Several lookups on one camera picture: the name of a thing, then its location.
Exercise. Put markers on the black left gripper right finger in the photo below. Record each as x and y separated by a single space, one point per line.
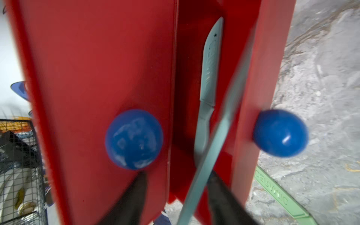
224 207

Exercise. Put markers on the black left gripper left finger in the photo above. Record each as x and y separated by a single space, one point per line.
129 207

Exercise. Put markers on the teal fruit knife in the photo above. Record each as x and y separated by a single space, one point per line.
229 109
209 77

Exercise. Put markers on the green fruit knife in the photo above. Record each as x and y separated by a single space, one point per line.
295 210

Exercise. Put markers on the red three-drawer box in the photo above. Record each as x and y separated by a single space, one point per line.
85 62

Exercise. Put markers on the black wire basket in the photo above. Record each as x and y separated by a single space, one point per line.
22 178

